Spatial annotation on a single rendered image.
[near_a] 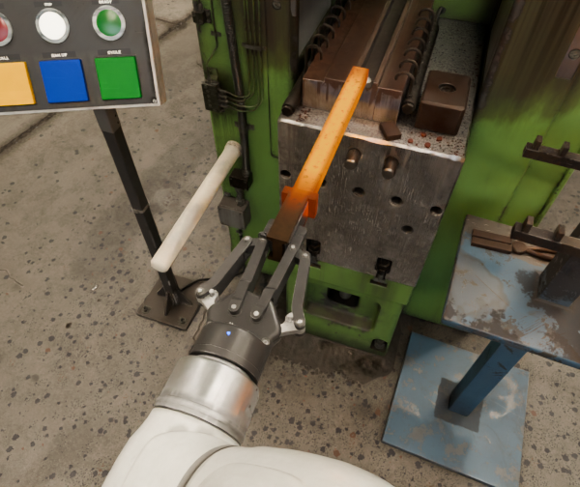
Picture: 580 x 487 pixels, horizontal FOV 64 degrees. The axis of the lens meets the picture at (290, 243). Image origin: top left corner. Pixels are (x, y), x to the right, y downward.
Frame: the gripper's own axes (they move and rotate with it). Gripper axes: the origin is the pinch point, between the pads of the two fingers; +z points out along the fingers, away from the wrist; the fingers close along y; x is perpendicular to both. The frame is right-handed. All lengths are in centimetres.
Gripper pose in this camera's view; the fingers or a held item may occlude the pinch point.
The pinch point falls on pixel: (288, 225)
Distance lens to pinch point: 58.3
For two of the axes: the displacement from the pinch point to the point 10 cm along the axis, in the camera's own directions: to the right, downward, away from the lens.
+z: 3.3, -7.5, 5.7
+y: 9.4, 2.6, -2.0
